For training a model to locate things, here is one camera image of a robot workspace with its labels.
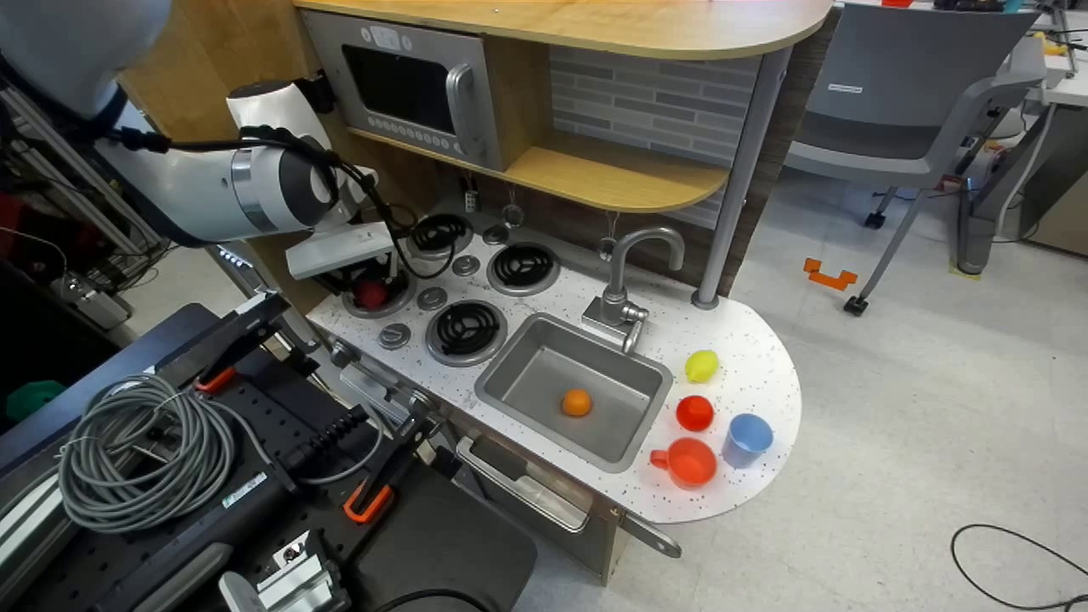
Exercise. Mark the orange toy cup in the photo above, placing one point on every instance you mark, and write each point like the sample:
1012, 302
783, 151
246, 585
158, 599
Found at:
687, 465

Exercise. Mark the grey kitchen support post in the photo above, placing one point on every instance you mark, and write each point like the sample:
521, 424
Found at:
741, 171

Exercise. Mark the wooden toy kitchen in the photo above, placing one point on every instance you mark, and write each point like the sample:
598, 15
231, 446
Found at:
632, 35

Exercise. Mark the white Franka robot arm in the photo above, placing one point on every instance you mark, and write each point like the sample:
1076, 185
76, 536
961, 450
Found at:
258, 189

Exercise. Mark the metal frame rails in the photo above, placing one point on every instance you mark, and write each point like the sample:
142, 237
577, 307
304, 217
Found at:
69, 192

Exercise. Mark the orange floor bracket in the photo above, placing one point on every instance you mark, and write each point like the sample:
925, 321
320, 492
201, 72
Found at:
830, 278

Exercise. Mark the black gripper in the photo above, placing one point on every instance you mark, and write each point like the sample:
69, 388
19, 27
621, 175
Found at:
360, 272

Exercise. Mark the silver toy faucet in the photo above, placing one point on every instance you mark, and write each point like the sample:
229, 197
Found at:
621, 307

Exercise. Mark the grey brick backsplash panel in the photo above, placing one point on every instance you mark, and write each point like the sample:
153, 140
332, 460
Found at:
651, 108

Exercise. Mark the red cup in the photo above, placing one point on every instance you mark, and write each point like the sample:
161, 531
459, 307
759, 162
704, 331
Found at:
696, 413

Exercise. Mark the grey toy microwave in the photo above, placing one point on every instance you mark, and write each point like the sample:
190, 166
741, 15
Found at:
397, 85

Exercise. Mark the orange toy ball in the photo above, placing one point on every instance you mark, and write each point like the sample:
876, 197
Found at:
577, 401

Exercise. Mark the grey toy sink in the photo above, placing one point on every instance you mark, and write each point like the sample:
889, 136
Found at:
533, 378

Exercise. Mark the grey white office chair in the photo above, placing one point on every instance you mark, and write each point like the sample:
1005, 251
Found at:
904, 81

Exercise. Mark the metal hanging hook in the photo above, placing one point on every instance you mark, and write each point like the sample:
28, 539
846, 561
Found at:
467, 197
510, 213

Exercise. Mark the silver metal bracket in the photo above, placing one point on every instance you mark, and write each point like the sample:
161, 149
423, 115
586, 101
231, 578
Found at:
282, 574

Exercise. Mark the red orange round toy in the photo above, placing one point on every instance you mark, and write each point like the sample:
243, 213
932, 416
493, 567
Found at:
367, 296

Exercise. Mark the blue toy cup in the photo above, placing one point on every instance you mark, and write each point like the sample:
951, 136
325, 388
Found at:
746, 441

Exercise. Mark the grey stove knob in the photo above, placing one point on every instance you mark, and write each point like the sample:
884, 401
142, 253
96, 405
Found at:
397, 336
467, 268
428, 296

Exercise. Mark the green round object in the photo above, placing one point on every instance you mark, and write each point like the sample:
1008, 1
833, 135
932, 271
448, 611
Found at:
32, 395

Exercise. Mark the grey desk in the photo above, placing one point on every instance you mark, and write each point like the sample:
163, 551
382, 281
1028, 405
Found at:
1057, 171

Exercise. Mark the yellow toy ball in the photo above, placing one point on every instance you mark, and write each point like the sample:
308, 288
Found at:
702, 365

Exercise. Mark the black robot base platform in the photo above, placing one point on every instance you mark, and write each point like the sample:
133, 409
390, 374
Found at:
115, 557

